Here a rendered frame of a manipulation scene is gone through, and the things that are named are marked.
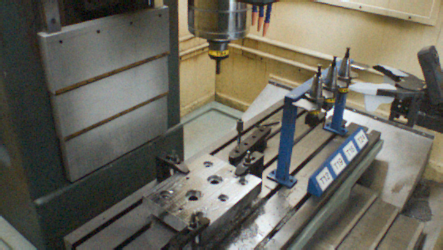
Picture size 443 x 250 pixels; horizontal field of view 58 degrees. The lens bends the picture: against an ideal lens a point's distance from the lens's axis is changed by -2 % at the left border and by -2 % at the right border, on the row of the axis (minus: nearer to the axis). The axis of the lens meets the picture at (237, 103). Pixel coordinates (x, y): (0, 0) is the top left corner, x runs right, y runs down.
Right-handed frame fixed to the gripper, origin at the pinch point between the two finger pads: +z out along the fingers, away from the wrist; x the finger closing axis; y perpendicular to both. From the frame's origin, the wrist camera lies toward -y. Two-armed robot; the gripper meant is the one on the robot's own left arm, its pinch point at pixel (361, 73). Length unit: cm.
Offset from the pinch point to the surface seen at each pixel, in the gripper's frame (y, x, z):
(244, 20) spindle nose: -6.4, -3.9, 28.7
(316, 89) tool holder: 19.4, 25.7, 20.4
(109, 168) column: 59, -8, 82
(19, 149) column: 38, -37, 86
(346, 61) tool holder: 17, 48, 20
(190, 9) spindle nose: -8.2, -10.4, 39.9
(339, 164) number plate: 52, 39, 12
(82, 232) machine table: 55, -36, 59
